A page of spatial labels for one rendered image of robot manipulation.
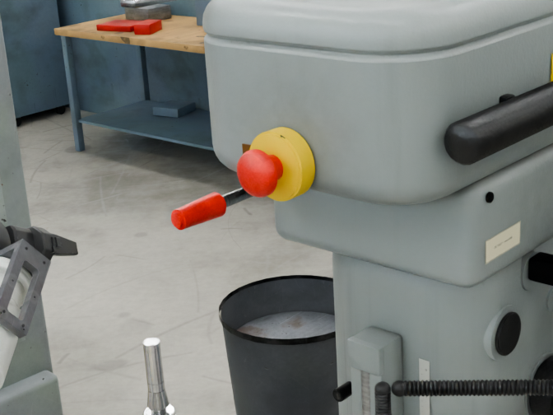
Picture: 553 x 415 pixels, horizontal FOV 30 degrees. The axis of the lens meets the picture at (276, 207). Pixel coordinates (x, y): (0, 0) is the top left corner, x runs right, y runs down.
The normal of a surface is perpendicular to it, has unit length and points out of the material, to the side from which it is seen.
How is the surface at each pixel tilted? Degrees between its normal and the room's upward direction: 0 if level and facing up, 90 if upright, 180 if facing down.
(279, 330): 0
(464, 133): 90
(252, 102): 90
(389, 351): 90
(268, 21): 63
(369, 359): 90
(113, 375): 0
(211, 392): 0
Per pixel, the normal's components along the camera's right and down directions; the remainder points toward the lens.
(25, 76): 0.74, 0.18
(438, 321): -0.43, 0.33
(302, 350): 0.06, 0.39
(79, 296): -0.06, -0.94
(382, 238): -0.67, 0.29
